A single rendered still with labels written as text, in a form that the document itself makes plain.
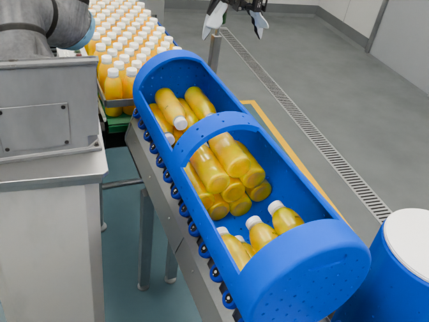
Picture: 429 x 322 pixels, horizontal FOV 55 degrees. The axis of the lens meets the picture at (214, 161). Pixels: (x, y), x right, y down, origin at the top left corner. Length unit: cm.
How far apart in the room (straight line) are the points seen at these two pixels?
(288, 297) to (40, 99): 64
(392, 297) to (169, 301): 122
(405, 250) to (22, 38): 101
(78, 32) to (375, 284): 100
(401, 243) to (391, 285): 11
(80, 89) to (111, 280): 140
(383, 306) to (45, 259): 89
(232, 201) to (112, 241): 135
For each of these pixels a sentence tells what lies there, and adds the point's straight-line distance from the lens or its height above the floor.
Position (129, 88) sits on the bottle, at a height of 102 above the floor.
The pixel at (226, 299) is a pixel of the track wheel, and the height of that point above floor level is 96.
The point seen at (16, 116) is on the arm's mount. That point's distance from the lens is 96.
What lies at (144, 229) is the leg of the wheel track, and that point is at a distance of 181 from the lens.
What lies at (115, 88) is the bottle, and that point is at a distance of 158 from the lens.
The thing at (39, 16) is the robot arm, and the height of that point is 142.
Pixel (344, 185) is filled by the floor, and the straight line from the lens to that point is 308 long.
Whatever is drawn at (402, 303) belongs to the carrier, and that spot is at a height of 93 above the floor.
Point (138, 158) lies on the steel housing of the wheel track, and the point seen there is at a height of 86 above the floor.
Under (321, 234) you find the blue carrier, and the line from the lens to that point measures 78.
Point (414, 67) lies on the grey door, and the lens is 514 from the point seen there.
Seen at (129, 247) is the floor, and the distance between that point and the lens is 232.
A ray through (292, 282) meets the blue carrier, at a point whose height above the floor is 116.
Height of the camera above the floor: 176
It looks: 36 degrees down
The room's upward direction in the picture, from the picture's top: 10 degrees clockwise
